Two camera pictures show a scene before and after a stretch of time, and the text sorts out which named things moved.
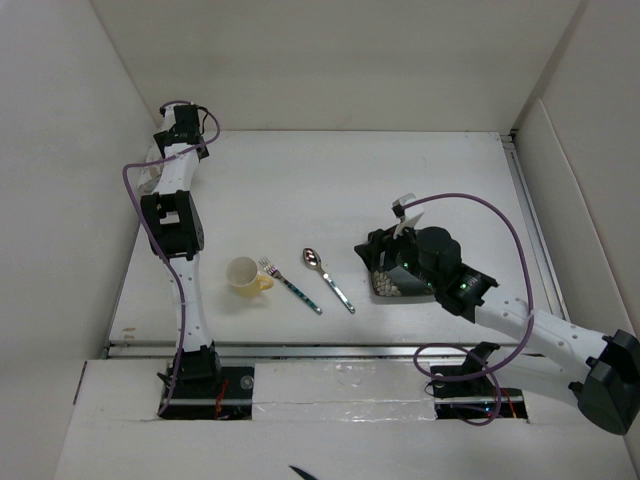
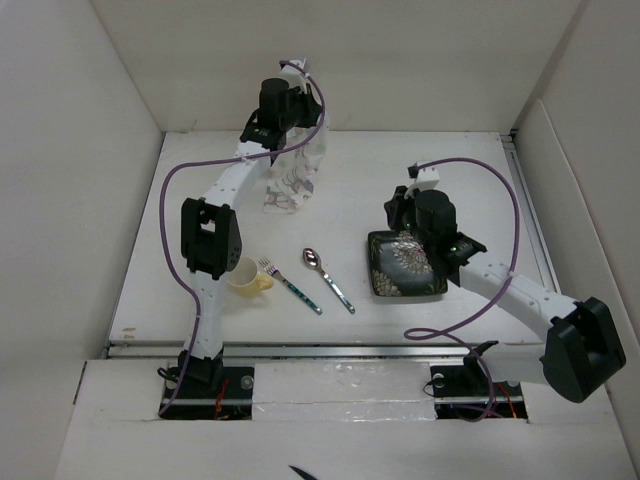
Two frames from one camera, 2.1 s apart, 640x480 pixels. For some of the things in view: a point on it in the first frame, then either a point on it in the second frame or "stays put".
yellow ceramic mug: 242,274 stays put
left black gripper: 161,136 → 310,107
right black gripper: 382,240 → 393,208
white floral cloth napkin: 151,174 → 291,175
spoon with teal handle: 313,259 stays put
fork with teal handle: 273,271 stays put
